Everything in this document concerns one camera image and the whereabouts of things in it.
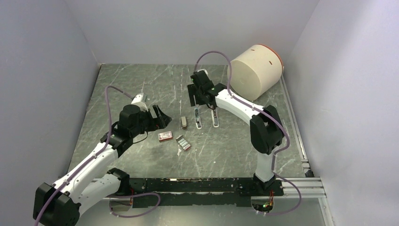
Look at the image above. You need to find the purple cable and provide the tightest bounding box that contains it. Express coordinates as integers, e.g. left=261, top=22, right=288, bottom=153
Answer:
left=33, top=86, right=161, bottom=226
left=193, top=50, right=303, bottom=217

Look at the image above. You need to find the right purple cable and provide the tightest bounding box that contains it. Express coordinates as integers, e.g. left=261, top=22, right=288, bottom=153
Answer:
left=193, top=50, right=303, bottom=217

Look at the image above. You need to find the blue mini stapler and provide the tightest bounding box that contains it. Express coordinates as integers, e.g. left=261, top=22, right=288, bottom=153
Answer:
left=194, top=107, right=202, bottom=129

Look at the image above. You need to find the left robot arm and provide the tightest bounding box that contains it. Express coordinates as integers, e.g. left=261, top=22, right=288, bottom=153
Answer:
left=33, top=104, right=172, bottom=226

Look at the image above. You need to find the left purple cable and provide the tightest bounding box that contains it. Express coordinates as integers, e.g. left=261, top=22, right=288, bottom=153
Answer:
left=33, top=86, right=161, bottom=226

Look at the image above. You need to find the beige stapler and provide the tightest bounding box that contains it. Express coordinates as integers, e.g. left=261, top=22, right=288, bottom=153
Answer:
left=180, top=116, right=188, bottom=129

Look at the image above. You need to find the staple box tray with staples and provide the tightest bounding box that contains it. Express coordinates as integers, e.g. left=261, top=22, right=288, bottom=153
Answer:
left=176, top=135, right=192, bottom=151

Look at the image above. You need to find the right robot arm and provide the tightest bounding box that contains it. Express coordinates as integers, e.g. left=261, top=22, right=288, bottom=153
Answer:
left=187, top=69, right=285, bottom=195

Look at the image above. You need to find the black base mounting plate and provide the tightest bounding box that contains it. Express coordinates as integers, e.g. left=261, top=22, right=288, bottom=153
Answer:
left=111, top=177, right=284, bottom=208

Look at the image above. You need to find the aluminium frame rail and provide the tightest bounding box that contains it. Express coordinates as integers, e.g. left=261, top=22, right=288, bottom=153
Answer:
left=51, top=178, right=327, bottom=200

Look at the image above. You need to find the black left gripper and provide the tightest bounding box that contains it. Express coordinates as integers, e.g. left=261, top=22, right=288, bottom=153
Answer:
left=130, top=104, right=171, bottom=137

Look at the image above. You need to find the cream cylindrical container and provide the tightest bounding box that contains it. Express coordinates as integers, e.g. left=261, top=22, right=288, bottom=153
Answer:
left=230, top=44, right=284, bottom=101

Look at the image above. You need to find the red staple box sleeve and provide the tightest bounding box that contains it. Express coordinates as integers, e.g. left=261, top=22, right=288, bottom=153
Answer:
left=158, top=131, right=173, bottom=142

